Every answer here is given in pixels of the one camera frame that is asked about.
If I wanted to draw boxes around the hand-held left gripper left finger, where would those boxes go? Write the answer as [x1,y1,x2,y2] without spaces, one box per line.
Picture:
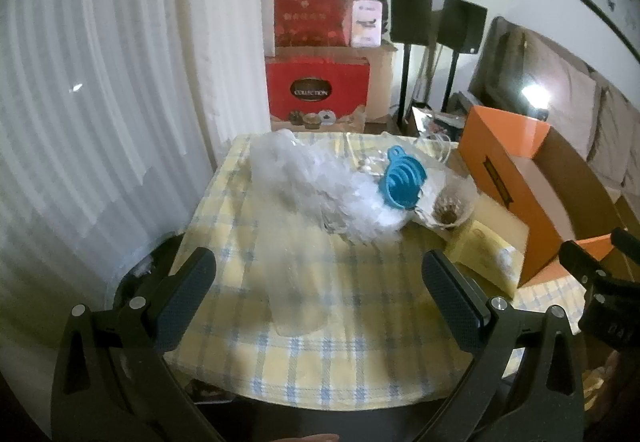
[50,247,226,442]

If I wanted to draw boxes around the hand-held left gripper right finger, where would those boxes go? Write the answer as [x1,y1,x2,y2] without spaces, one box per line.
[415,249,586,442]

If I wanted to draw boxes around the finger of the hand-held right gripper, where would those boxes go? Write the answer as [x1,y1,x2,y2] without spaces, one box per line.
[611,227,640,268]
[559,239,610,285]

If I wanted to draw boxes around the clear plastic cup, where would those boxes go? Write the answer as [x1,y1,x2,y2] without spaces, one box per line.
[257,217,333,338]

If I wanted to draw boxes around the orange cardboard box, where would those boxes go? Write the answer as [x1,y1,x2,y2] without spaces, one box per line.
[457,104,636,288]

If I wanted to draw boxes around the yellow paper card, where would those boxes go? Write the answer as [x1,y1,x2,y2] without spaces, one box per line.
[445,203,531,298]

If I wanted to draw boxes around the small glass bowl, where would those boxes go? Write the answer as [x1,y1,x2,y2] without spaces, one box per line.
[425,182,476,229]

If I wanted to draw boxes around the yellow blue plaid tablecloth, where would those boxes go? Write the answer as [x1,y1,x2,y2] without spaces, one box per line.
[162,132,586,398]

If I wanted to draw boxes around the brown sofa cushions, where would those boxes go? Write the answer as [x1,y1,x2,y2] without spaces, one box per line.
[585,67,640,195]

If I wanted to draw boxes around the blue collapsible funnel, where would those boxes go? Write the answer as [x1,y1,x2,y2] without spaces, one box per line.
[377,145,428,213]

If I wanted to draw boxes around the cluttered low stand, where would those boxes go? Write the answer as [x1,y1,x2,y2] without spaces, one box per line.
[407,92,468,135]

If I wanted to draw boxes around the white curtain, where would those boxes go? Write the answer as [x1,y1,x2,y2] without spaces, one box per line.
[0,0,278,373]

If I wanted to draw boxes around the red box with oval label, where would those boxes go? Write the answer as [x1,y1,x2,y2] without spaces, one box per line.
[265,54,372,133]

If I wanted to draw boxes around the black speaker on stand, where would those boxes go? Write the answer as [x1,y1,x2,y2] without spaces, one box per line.
[437,0,488,112]
[390,0,434,123]

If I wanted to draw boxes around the small white box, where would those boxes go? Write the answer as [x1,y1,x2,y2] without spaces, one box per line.
[350,0,385,48]

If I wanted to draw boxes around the red patterned gift box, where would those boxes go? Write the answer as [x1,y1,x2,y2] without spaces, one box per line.
[274,0,356,49]

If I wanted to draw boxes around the white cable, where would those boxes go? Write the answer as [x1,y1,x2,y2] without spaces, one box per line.
[417,132,453,165]

